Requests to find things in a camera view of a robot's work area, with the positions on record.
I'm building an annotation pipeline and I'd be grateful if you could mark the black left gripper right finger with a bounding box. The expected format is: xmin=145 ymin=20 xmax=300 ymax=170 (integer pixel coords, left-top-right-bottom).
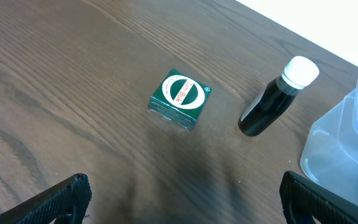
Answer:
xmin=279 ymin=171 xmax=358 ymax=224

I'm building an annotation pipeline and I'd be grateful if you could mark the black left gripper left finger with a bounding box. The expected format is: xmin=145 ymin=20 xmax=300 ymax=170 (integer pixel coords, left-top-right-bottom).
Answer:
xmin=0 ymin=173 xmax=92 ymax=224

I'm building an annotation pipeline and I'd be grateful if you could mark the dark bottle white cap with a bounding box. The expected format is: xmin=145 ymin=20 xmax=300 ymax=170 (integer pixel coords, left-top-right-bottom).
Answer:
xmin=238 ymin=56 xmax=319 ymax=137

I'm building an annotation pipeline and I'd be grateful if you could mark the green Zam-Buk ointment box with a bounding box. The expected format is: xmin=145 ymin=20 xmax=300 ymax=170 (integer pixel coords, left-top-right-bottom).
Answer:
xmin=148 ymin=68 xmax=212 ymax=131

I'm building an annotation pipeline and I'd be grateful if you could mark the clear plastic container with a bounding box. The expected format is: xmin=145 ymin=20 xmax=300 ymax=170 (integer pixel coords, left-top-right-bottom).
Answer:
xmin=300 ymin=80 xmax=358 ymax=206

